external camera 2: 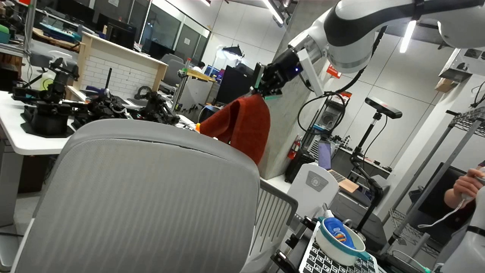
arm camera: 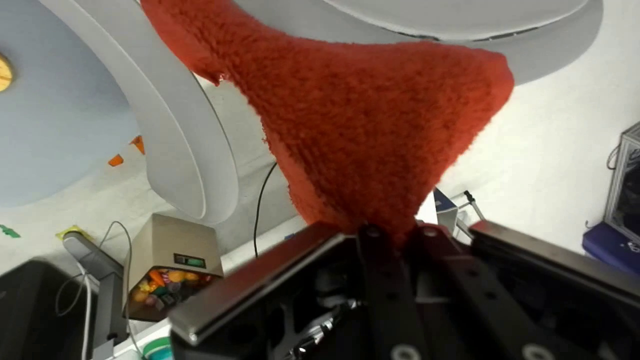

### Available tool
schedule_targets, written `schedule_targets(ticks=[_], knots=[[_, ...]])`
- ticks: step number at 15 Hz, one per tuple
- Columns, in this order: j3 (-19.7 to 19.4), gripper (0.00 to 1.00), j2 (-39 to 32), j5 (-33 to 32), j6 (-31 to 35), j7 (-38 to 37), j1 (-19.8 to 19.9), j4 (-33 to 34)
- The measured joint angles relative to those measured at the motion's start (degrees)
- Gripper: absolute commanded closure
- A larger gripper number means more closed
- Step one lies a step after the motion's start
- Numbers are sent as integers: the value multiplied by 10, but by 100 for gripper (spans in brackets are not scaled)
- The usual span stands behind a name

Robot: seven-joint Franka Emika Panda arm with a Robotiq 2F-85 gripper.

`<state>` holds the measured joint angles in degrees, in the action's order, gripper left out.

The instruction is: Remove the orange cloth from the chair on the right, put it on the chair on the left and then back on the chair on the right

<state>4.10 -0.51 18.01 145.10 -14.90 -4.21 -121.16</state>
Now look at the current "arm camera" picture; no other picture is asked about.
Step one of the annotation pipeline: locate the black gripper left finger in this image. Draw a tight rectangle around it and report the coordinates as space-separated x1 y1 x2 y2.
357 224 431 360

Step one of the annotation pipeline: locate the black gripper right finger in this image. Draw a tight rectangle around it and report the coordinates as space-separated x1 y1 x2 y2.
410 223 586 360

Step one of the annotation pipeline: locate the orange terry cloth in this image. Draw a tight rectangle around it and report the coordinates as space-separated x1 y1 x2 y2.
137 0 515 247

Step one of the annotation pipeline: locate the blue plastic bin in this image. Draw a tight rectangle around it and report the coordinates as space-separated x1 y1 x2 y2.
580 221 640 279

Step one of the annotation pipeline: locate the clear plastic box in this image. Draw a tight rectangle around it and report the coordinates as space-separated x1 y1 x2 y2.
602 121 640 250

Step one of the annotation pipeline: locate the cardboard box with toys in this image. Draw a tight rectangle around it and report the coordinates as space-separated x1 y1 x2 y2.
126 212 225 324

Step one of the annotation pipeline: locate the teal tape roll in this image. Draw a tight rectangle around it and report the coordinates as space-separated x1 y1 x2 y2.
139 337 175 360

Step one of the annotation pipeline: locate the black box case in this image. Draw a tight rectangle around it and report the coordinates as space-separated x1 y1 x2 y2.
0 259 128 360

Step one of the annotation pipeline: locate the black floor cable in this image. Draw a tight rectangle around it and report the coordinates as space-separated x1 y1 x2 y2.
249 159 280 261

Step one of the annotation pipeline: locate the grey metal post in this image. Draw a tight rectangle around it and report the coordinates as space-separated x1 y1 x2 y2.
60 229 128 342

